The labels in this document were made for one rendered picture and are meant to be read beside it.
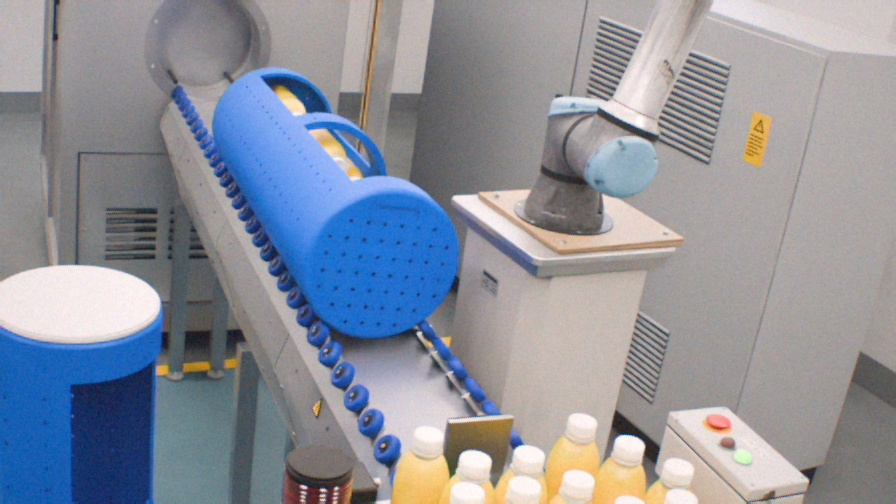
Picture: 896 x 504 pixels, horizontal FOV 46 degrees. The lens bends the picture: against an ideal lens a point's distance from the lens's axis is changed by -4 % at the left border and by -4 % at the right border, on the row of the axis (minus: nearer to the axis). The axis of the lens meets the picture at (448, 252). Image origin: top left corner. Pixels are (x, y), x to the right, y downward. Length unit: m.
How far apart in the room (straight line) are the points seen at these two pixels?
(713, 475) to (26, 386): 1.02
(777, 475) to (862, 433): 2.78
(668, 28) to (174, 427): 2.16
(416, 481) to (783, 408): 2.20
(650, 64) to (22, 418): 1.16
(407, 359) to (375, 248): 0.22
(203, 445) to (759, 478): 2.21
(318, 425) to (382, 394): 0.12
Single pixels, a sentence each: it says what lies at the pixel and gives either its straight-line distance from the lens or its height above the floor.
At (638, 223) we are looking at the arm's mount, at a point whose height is 1.16.
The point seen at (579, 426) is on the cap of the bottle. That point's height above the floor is 1.11.
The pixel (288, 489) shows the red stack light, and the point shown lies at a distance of 1.01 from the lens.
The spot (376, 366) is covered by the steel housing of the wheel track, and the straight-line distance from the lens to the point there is 1.90.
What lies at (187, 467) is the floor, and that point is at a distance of 3.27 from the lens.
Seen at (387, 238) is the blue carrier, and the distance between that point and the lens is 1.86.
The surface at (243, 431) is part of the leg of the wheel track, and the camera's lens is 2.68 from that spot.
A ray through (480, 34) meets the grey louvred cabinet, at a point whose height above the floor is 1.09.
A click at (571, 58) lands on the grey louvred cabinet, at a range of 3.82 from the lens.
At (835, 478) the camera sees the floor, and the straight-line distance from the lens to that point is 3.89.
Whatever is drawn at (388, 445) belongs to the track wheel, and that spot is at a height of 0.97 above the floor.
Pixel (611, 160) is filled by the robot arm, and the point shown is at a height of 1.34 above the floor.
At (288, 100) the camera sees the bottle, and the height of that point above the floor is 1.19.
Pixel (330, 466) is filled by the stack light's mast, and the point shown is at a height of 1.26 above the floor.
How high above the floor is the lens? 1.80
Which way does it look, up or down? 21 degrees down
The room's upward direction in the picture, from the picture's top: 9 degrees clockwise
